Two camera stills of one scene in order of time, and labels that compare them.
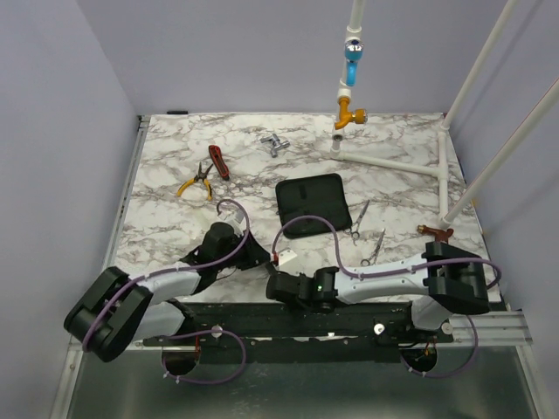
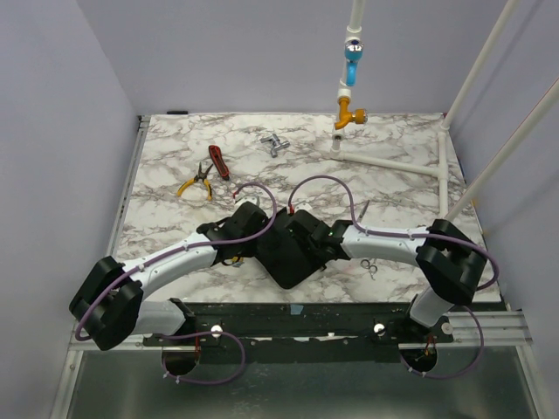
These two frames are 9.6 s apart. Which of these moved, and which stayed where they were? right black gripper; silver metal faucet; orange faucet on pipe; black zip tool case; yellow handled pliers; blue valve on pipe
Moved: right black gripper; black zip tool case
Stayed: silver metal faucet; yellow handled pliers; orange faucet on pipe; blue valve on pipe
